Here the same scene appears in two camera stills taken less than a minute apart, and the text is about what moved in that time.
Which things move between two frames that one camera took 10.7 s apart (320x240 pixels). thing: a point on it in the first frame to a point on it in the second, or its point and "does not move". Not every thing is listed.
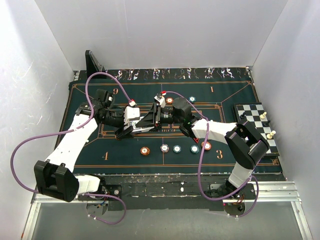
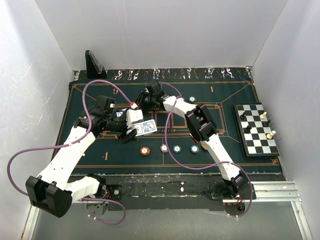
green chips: (192, 98) does not move
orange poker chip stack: (145, 151) does not move
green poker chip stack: (177, 148) does not move
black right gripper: (148, 119) to (140, 100)
